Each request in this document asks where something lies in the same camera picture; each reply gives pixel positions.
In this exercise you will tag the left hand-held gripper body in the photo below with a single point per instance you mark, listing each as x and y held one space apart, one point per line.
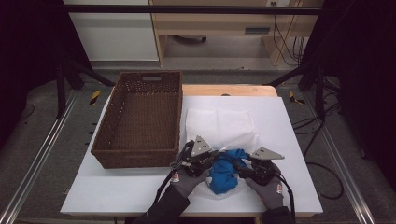
194 161

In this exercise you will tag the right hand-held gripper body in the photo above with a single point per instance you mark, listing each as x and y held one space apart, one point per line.
263 171

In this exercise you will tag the blue garment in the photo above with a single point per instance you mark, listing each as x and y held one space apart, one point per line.
224 174

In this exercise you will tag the white mesh laundry bag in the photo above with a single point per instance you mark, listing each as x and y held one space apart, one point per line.
224 124

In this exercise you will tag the brown wicker basket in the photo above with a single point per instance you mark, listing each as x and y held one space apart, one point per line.
140 121

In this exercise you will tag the person's left hand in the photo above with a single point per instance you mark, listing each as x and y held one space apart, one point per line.
186 183

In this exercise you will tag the person's right hand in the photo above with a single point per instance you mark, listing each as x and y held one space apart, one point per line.
271 194

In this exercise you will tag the yellow black tape marker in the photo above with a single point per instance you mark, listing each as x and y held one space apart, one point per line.
95 97
292 97

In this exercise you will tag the black metal stand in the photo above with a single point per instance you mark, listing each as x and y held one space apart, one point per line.
61 90
320 93

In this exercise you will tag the light wooden desk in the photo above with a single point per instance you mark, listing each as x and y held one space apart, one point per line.
214 23

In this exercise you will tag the white cabinet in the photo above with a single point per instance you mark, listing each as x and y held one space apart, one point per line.
115 34

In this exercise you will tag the dark curtain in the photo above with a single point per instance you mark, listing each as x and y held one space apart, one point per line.
28 46
367 62

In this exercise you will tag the aluminium floor rail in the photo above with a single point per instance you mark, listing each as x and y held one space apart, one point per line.
37 158
345 155

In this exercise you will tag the black horizontal frame bar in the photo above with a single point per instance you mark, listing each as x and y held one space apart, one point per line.
193 9

